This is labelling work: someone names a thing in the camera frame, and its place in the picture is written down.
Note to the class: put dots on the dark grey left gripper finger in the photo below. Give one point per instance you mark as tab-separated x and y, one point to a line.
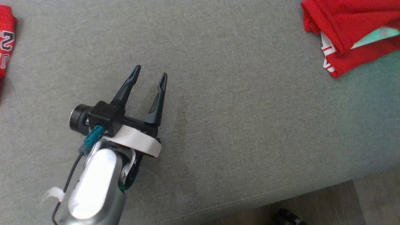
157	107
126	89

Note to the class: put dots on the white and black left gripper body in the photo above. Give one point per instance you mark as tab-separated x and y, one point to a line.
137	140

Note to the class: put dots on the red basketball shorts white stripe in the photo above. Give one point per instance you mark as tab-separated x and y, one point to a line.
5	47

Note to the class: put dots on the red basketball jersey number 23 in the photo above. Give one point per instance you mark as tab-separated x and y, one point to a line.
353	28

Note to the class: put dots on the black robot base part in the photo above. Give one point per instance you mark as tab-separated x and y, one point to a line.
289	217

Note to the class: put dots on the grey sofa chaise cushion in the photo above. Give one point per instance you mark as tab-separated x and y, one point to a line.
234	125

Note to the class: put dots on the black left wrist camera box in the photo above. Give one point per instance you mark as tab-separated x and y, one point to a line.
103	115

